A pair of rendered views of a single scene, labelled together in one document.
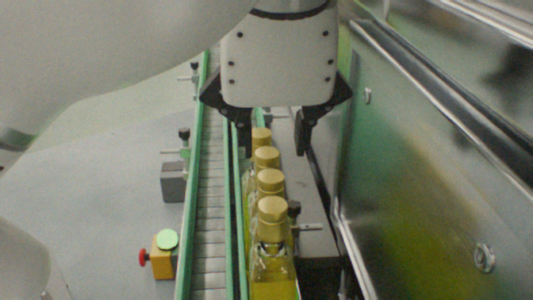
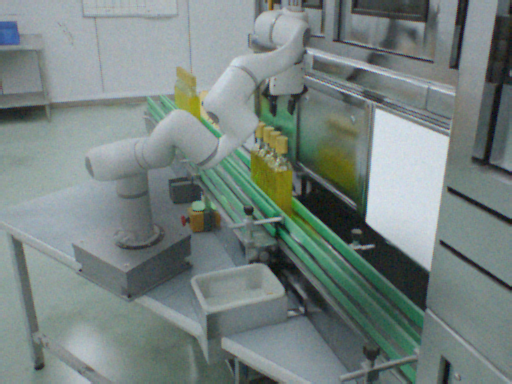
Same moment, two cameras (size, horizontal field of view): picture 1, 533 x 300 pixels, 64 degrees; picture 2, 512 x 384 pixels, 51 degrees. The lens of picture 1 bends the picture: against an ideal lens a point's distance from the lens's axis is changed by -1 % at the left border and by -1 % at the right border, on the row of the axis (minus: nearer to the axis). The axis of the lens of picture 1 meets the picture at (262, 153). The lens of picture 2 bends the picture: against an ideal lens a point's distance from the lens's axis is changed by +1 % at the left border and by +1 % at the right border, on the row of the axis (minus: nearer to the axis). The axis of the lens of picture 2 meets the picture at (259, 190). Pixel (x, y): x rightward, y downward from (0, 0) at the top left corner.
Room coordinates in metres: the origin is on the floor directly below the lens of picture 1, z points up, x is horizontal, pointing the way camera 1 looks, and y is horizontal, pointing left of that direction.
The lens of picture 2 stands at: (-1.05, 0.47, 1.61)
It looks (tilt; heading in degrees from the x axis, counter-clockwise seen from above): 22 degrees down; 344
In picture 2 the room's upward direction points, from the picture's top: straight up
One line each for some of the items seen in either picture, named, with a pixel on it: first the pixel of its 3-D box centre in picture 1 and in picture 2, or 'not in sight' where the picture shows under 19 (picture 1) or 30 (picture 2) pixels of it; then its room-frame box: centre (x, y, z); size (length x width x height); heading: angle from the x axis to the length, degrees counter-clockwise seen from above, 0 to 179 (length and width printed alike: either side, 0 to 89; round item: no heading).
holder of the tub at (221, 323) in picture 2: not in sight; (246, 298); (0.14, 0.16, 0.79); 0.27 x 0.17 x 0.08; 95
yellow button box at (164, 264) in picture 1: (168, 256); (198, 219); (0.68, 0.20, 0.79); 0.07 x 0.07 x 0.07; 5
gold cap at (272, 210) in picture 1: (272, 219); (281, 144); (0.39, -0.01, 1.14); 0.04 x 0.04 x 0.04
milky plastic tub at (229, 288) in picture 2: not in sight; (237, 297); (0.14, 0.19, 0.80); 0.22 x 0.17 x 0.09; 95
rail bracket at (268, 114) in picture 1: (275, 120); not in sight; (1.04, -0.04, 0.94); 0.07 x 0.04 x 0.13; 95
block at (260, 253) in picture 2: not in sight; (262, 253); (0.26, 0.08, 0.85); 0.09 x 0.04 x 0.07; 95
